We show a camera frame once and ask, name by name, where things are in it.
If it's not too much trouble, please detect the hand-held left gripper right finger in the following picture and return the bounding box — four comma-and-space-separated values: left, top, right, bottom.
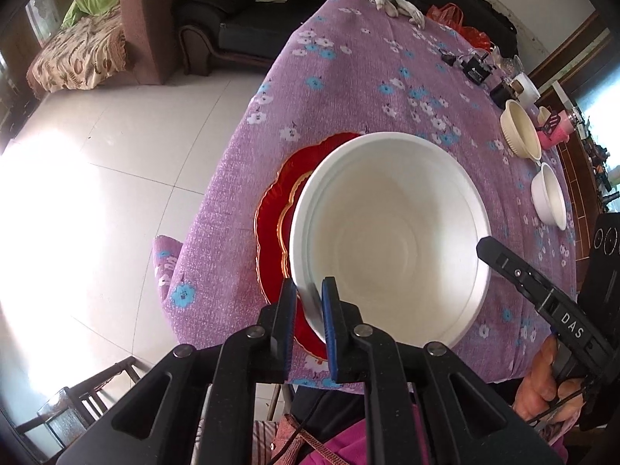
321, 276, 565, 465

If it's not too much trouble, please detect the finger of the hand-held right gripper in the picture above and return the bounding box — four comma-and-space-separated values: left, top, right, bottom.
477, 236, 559, 310

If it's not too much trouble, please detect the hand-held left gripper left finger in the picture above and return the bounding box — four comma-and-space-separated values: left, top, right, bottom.
57, 278, 298, 465

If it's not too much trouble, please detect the red plate with gold print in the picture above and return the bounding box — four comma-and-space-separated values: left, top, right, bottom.
253, 132, 365, 364

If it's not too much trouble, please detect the red plate with white label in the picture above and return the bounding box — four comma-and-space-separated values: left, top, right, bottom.
275, 169, 317, 282

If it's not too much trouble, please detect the large white bowl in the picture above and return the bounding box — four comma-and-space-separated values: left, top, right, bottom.
289, 131, 491, 350

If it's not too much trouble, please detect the person's right hand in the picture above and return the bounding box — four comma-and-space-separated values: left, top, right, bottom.
514, 336, 590, 430

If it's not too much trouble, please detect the small white bowl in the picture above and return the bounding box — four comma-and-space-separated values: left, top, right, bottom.
531, 162, 567, 231

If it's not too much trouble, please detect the magenta garment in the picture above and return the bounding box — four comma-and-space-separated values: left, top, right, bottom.
320, 382, 433, 465

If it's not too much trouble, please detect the brown wooden sideboard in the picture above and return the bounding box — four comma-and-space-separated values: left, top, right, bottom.
528, 12, 620, 216

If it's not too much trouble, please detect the cream bowl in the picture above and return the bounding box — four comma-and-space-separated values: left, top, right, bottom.
500, 100, 542, 162

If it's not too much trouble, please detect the row of small windowsill ornaments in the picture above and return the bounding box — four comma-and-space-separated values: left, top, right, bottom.
575, 116, 620, 197

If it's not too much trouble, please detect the pink thermos bottle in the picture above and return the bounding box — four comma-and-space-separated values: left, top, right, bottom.
537, 109, 582, 151

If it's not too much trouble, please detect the dark brown box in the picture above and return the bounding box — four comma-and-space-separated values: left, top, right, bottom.
490, 80, 514, 107

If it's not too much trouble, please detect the white plastic jar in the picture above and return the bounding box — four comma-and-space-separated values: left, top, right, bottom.
511, 72, 541, 107

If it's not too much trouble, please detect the bright window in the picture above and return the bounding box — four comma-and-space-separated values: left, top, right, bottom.
579, 70, 620, 124

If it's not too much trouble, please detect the black electric motor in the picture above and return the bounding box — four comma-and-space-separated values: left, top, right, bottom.
460, 55, 491, 84

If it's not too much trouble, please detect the clear plastic bag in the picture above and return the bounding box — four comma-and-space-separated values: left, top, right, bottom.
493, 46, 525, 77

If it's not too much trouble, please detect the dark wooden chair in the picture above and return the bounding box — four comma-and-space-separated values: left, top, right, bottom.
14, 356, 144, 452

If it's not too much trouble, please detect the purple floral tablecloth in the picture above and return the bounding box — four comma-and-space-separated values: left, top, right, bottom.
152, 0, 579, 393

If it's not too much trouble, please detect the red plastic bag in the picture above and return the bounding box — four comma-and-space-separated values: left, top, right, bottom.
426, 3, 490, 49

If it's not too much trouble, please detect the black sofa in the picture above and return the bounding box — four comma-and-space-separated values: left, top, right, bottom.
174, 0, 519, 76

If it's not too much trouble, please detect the brown armchair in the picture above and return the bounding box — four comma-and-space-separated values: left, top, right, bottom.
109, 0, 181, 85

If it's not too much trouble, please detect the brown patterned blanket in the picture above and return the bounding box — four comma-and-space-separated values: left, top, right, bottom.
26, 10, 127, 100

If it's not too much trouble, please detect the green cloth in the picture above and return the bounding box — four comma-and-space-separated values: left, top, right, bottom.
62, 0, 120, 28

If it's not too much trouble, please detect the dark wooden glass door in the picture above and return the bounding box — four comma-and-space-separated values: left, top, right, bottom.
0, 0, 73, 156

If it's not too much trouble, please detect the thin black cable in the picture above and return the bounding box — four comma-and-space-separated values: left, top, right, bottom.
270, 387, 331, 465

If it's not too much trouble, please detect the pink woven strap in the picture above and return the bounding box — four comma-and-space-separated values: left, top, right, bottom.
270, 414, 341, 465

